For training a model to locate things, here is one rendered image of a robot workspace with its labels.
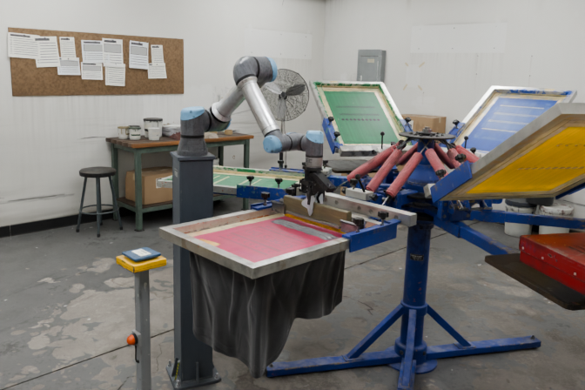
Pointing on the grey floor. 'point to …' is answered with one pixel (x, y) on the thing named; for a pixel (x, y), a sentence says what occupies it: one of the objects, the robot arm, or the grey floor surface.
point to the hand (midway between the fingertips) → (315, 211)
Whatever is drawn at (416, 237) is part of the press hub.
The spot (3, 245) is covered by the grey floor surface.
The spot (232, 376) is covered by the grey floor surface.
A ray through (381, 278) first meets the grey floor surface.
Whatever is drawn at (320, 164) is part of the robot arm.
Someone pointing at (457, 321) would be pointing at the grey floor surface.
